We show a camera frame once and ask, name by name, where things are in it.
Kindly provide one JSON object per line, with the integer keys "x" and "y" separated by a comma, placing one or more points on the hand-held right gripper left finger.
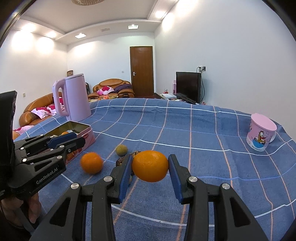
{"x": 124, "y": 179}

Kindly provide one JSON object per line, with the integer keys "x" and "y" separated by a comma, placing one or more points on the pink bottle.
{"x": 174, "y": 86}

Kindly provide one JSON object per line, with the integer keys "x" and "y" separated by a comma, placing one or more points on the dark brown mangosteen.
{"x": 119, "y": 162}

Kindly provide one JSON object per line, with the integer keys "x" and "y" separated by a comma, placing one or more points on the pink cartoon mug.
{"x": 259, "y": 132}

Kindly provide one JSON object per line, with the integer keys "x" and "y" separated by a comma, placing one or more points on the white pink flowered pillow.
{"x": 52, "y": 109}
{"x": 61, "y": 103}
{"x": 21, "y": 129}
{"x": 41, "y": 112}
{"x": 105, "y": 90}

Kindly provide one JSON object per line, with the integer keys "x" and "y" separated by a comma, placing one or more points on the round golden ceiling lamp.
{"x": 89, "y": 1}

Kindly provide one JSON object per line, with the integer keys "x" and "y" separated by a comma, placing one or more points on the pink metal tin box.
{"x": 86, "y": 141}

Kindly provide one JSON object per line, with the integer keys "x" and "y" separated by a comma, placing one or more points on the pink electric kettle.
{"x": 76, "y": 99}

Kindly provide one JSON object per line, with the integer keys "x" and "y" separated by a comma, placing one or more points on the flat white box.
{"x": 168, "y": 95}

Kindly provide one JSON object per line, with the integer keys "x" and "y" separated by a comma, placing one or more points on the square recessed ceiling light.
{"x": 133, "y": 26}
{"x": 80, "y": 35}

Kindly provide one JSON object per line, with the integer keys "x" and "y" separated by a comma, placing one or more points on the dark chair with clothes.
{"x": 87, "y": 89}

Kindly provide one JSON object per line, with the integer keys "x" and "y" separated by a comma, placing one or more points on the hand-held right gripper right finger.
{"x": 175, "y": 178}

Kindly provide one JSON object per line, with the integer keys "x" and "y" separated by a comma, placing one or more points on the purple blanket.
{"x": 124, "y": 88}

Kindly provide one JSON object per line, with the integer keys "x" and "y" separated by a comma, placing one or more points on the low television stand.
{"x": 185, "y": 101}

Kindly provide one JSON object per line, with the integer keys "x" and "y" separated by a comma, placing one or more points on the brown leather sofa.
{"x": 34, "y": 104}

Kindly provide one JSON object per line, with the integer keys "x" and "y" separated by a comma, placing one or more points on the person's left hand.
{"x": 34, "y": 206}

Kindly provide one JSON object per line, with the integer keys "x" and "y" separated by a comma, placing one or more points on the brown wooden door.
{"x": 141, "y": 71}

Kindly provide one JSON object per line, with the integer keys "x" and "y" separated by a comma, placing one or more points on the blue plaid cloth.
{"x": 196, "y": 129}

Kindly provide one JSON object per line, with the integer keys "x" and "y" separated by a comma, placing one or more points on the brown leather armchair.
{"x": 113, "y": 82}

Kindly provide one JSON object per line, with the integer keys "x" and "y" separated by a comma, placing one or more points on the white wall outlet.
{"x": 202, "y": 68}

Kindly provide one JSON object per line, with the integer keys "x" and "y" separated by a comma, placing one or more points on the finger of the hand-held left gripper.
{"x": 63, "y": 138}
{"x": 76, "y": 143}

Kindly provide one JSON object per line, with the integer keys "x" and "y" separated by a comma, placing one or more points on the coffee table with fruit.
{"x": 104, "y": 97}

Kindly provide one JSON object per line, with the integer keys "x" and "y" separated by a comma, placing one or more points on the tall patterned vase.
{"x": 70, "y": 73}

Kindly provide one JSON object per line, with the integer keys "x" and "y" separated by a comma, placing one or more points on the black television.
{"x": 187, "y": 87}

